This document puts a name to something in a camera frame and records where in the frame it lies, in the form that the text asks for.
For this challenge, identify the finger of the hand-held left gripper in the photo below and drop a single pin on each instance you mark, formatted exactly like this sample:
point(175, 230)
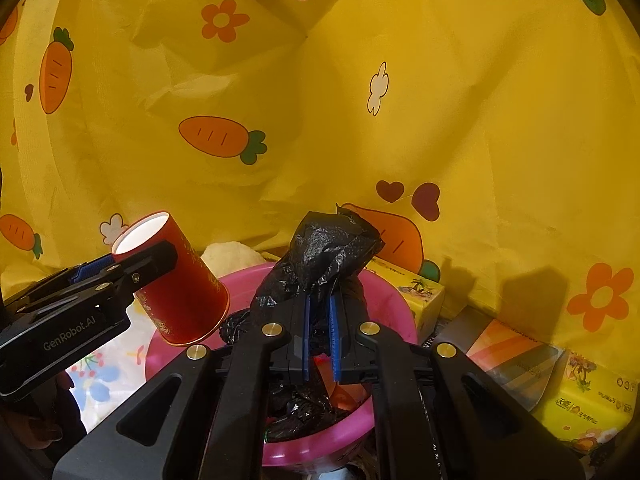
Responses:
point(92, 267)
point(150, 262)

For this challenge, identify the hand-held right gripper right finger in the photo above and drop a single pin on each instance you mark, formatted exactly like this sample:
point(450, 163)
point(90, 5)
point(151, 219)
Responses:
point(335, 335)

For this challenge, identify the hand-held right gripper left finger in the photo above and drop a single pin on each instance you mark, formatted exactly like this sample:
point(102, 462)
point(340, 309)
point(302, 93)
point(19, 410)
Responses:
point(305, 335)

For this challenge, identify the red paper cup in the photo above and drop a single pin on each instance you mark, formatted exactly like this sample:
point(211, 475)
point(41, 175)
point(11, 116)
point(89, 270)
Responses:
point(185, 290)

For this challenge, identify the pink plastic basin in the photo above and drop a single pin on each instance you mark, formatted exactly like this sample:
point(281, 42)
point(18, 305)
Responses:
point(395, 310)

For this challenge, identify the black plastic bag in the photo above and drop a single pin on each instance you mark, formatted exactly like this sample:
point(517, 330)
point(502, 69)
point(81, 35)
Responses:
point(320, 250)

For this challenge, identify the person's left hand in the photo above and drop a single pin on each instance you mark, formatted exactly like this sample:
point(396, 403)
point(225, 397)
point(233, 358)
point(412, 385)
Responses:
point(35, 427)

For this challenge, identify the floral plastic sheet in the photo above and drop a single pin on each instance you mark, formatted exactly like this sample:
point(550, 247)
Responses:
point(110, 375)

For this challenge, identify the yellow tissue box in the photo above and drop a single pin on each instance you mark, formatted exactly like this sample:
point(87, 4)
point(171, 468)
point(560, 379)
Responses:
point(415, 290)
point(590, 400)

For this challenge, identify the colourful striped book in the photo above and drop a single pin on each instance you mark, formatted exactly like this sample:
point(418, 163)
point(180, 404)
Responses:
point(510, 350)

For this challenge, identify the yellow carrot-print cloth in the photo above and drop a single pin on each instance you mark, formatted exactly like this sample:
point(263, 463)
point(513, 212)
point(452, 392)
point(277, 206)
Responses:
point(350, 110)

